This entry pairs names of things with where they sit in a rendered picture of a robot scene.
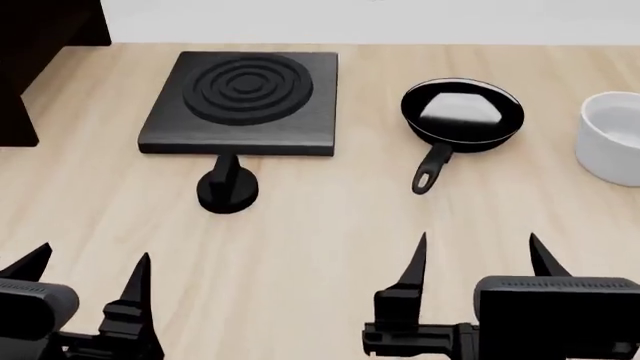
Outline black round stove knob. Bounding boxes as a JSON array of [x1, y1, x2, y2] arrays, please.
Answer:
[[196, 153, 260, 216]]

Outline dark brown wooden cabinet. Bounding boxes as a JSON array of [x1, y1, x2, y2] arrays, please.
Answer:
[[0, 0, 112, 148]]

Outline white round ceramic pot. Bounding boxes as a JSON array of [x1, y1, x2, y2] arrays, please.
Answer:
[[573, 91, 640, 187]]

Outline black square stove burner plate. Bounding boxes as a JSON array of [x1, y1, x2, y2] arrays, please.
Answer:
[[137, 50, 341, 160]]

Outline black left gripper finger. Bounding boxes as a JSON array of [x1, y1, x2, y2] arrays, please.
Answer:
[[0, 242, 54, 283], [98, 252, 166, 360]]

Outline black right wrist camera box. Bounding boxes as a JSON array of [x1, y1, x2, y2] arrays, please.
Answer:
[[473, 274, 640, 360]]

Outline black frying pan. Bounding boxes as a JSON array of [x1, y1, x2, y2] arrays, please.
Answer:
[[400, 77, 527, 196]]

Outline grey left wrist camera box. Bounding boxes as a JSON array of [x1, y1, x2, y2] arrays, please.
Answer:
[[0, 276, 81, 360]]

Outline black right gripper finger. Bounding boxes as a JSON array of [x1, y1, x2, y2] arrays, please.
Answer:
[[528, 231, 574, 279], [373, 231, 429, 328]]

